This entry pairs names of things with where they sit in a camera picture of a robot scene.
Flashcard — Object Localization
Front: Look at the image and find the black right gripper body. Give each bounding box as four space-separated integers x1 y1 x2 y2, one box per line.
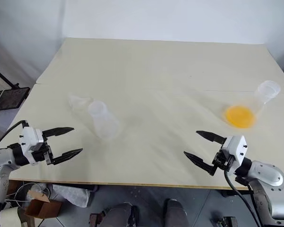
211 142 235 171

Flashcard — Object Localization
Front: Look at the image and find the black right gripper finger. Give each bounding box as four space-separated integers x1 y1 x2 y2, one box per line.
195 130 227 145
183 151 216 177

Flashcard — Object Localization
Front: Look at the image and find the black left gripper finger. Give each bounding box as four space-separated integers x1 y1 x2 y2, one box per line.
50 148 84 166
43 127 75 139

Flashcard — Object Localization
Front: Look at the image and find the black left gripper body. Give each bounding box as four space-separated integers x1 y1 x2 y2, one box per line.
31 136 55 166

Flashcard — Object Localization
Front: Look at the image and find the clear flask with orange liquid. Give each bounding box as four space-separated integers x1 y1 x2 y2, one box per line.
223 80 282 130

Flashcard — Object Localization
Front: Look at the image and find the clear plastic flask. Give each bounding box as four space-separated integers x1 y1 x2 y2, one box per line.
87 100 120 140

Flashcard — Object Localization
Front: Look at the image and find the clear plastic cup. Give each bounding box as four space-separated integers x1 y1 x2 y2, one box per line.
30 183 51 197

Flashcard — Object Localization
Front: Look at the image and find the clear plastic funnel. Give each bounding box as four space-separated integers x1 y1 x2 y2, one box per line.
68 94 93 112

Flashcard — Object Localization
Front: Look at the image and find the white plastic wrap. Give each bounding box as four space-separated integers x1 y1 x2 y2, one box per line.
51 183 91 209

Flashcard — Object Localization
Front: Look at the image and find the brown cardboard box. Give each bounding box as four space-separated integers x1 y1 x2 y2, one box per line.
24 190 60 219

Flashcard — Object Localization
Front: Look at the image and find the dark rounded shape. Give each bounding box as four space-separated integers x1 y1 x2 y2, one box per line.
164 198 190 227
101 202 138 227

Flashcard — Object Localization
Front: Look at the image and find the black tablet screen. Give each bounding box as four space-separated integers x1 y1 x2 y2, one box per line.
0 87 31 112

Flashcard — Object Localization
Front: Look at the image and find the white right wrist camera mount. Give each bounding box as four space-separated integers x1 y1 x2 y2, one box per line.
222 135 248 176

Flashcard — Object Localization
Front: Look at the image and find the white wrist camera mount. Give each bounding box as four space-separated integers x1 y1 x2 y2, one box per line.
222 135 248 176
18 126 44 165

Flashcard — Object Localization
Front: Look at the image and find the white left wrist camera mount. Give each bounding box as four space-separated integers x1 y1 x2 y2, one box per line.
18 126 44 165

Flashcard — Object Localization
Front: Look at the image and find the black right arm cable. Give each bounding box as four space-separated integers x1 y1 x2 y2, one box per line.
223 168 264 227

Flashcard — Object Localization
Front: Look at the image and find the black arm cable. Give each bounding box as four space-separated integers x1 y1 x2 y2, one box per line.
0 120 29 150
223 168 264 227

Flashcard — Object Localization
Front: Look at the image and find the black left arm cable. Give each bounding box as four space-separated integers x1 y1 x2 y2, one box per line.
0 120 29 150

